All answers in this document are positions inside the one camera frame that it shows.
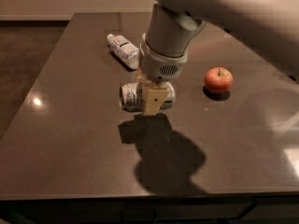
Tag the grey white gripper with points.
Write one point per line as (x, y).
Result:
(159, 66)

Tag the silver green 7up can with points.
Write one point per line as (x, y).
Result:
(130, 97)

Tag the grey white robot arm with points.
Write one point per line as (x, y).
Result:
(268, 27)

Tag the clear plastic water bottle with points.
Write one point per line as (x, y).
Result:
(124, 50)

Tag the red apple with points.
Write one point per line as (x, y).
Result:
(218, 80)

